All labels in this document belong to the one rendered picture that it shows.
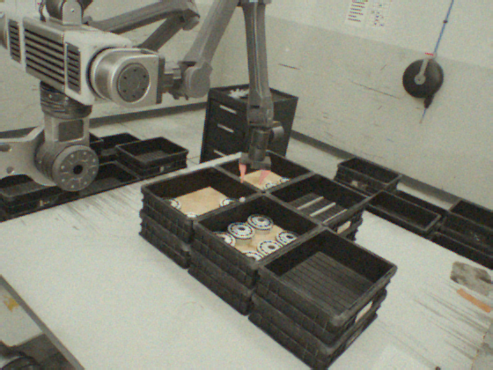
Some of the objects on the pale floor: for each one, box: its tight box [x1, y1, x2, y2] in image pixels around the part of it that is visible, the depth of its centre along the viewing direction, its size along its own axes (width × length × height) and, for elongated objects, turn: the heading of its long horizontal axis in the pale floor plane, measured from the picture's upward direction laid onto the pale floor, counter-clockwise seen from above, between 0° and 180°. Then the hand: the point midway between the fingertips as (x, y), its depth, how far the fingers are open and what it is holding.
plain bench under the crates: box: [0, 152, 493, 370], centre depth 188 cm, size 160×160×70 cm
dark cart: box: [199, 83, 299, 165], centre depth 355 cm, size 60×45×90 cm
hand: (251, 181), depth 151 cm, fingers open, 6 cm apart
